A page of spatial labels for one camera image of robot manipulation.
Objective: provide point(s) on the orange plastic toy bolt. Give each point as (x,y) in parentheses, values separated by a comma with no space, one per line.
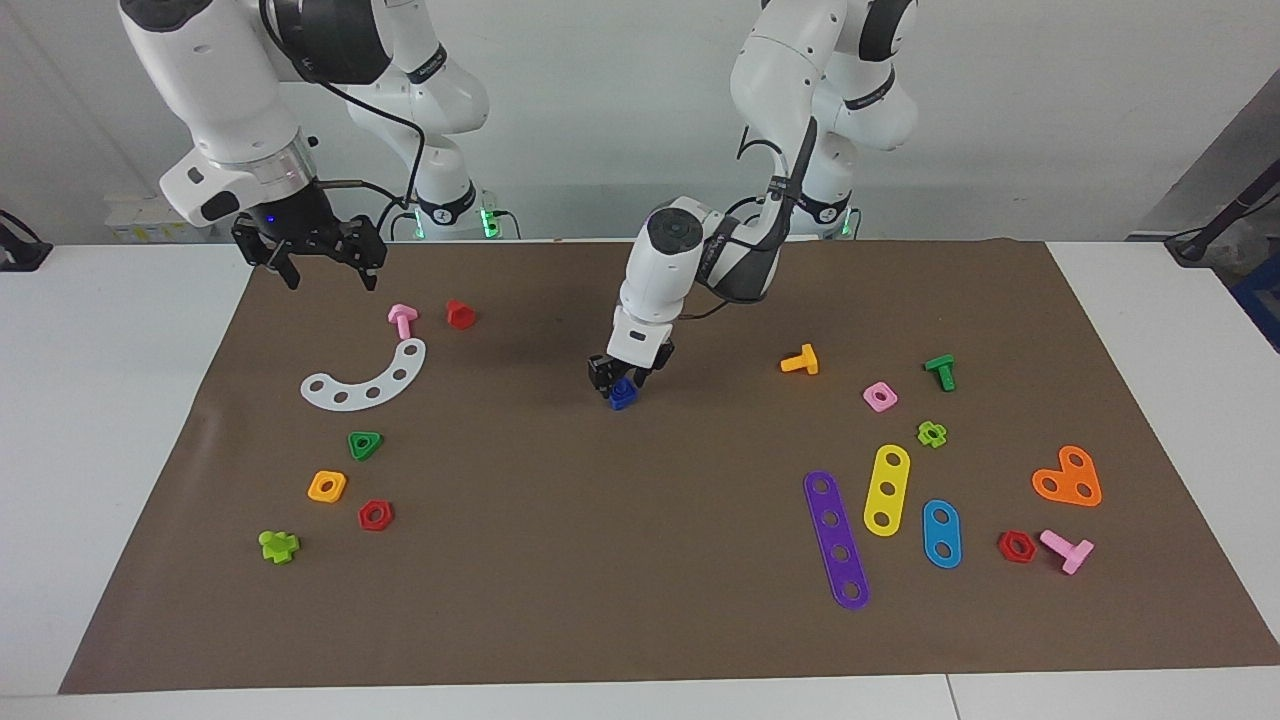
(805,360)

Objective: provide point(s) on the pink square plastic nut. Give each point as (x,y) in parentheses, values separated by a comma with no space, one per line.
(889,404)

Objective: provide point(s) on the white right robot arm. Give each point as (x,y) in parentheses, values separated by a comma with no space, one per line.
(200,70)

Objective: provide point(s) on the white power strip box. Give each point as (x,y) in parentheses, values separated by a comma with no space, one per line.
(150,222)

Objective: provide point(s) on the blue crate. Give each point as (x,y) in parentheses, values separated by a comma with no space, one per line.
(1262,300)

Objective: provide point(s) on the blue square plastic nut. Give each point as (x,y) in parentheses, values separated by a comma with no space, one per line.
(622,402)

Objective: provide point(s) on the green plastic toy bolt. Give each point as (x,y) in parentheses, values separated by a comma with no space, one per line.
(941,368)

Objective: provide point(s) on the orange square plastic nut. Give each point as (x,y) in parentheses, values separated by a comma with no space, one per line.
(315,490)

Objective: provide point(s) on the lime cross-head plastic bolt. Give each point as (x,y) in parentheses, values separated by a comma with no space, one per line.
(278,548)

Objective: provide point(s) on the red hexagonal plastic nut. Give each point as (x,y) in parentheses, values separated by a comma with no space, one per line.
(364,517)
(1004,548)

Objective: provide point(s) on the purple four-hole plastic strip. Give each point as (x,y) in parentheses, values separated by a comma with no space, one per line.
(826,502)

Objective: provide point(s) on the green triangular plastic nut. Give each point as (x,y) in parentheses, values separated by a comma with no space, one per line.
(373,441)

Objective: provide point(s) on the blue two-hole plastic strip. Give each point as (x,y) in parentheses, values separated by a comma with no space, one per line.
(941,534)

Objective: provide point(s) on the lime cross-shaped plastic nut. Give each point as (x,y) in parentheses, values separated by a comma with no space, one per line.
(923,432)

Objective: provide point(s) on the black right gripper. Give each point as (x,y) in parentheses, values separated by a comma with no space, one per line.
(295,235)

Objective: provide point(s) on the pink plastic toy bolt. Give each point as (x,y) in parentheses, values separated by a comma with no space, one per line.
(1070,552)
(403,322)

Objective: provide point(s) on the yellow three-hole plastic strip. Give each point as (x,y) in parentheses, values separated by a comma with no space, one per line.
(890,476)

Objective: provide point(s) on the orange heart-shaped perforated plate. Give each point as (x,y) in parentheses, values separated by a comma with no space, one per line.
(1068,480)

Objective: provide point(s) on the black device on table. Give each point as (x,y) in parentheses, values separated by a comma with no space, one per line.
(20,255)

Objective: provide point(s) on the red plastic toy bolt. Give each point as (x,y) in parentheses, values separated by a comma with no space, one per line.
(460,316)

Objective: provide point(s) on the black stand pole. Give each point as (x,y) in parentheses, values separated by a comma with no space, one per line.
(1235,215)

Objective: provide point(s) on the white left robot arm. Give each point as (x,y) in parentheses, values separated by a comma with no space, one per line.
(670,270)

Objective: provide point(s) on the brown table mat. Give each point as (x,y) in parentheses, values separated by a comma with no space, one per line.
(640,550)

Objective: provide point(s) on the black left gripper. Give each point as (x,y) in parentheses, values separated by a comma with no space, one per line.
(612,366)

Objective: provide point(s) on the white curved perforated plate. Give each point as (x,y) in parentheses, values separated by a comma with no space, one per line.
(356,397)

